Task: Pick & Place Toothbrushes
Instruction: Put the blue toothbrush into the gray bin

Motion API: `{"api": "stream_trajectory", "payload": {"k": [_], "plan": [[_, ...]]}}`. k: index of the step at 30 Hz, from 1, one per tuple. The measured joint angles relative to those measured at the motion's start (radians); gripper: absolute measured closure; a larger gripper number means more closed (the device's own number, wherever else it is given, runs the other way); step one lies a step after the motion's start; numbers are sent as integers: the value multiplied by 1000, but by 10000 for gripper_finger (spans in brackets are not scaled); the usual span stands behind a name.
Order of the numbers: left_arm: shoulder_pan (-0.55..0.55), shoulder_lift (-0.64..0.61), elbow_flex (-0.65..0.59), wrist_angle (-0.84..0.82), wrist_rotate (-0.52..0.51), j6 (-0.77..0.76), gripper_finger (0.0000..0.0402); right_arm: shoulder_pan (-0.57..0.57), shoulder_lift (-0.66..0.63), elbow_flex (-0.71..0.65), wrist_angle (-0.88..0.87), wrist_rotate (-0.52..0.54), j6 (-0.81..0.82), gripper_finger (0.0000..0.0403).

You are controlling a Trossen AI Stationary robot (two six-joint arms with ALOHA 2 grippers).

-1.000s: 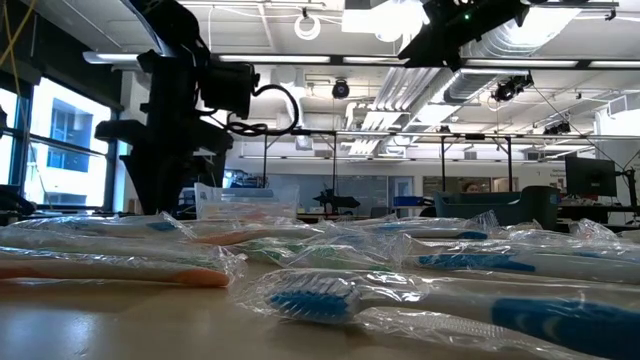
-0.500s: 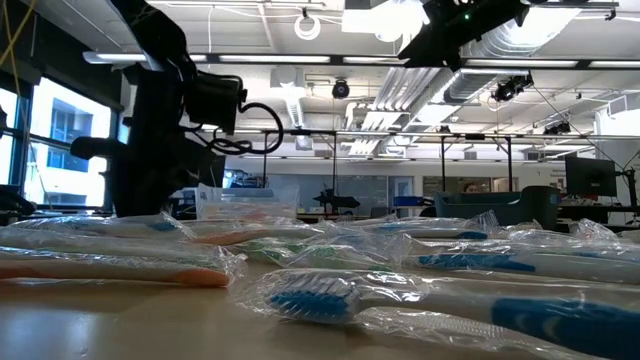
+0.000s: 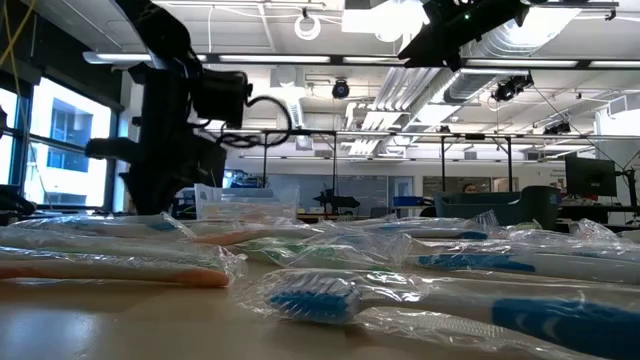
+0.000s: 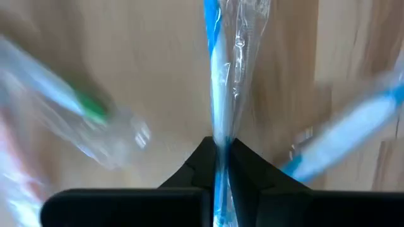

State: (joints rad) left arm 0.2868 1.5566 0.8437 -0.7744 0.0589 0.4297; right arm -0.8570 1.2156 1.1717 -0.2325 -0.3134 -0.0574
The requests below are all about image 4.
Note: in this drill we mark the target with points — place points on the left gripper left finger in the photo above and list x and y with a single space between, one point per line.
189 201

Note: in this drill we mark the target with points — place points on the blue toothbrush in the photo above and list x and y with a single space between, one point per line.
347 132
217 94

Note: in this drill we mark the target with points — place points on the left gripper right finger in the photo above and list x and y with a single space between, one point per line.
284 208

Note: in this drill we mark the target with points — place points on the green wrapped toothbrush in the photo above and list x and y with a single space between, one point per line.
91 110

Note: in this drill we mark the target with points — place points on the orange toothbrush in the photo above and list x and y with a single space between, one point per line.
15 189

